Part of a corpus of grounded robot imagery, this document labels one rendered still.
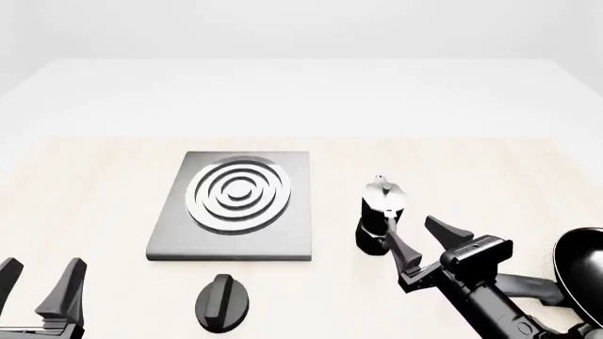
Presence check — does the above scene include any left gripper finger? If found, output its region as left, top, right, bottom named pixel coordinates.
left=34, top=257, right=89, bottom=325
left=0, top=257, right=24, bottom=305

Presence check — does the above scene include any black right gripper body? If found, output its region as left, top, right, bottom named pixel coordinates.
left=398, top=260, right=449, bottom=294

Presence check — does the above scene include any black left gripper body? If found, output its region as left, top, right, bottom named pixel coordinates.
left=0, top=318, right=87, bottom=339

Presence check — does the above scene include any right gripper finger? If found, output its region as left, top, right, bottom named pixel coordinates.
left=424, top=215, right=475, bottom=246
left=384, top=217, right=421, bottom=274

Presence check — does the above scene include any black moka pot, silver lid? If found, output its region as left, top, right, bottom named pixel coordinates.
left=353, top=173, right=407, bottom=256

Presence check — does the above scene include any grey stove plate with rings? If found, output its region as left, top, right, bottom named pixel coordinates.
left=145, top=150, right=314, bottom=263

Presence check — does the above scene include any round black stove knob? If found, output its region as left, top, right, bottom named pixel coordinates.
left=194, top=273, right=250, bottom=333

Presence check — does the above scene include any black frying pan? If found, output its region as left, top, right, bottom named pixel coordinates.
left=497, top=227, right=603, bottom=321

